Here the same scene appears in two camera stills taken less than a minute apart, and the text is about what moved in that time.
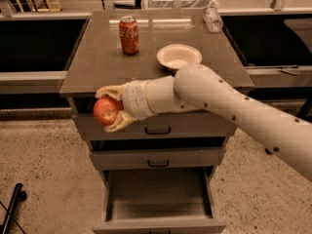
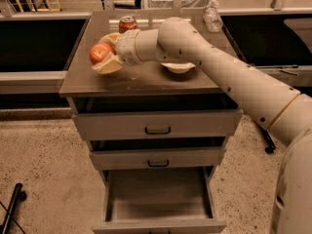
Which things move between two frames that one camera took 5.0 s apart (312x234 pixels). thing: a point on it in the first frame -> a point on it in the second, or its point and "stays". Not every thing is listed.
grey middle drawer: x=158 y=154 stays
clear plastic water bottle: x=213 y=19 stays
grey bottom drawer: x=161 y=200 stays
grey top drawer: x=164 y=126 stays
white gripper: x=135 y=99 -> x=127 y=47
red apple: x=105 y=109 -> x=98 y=51
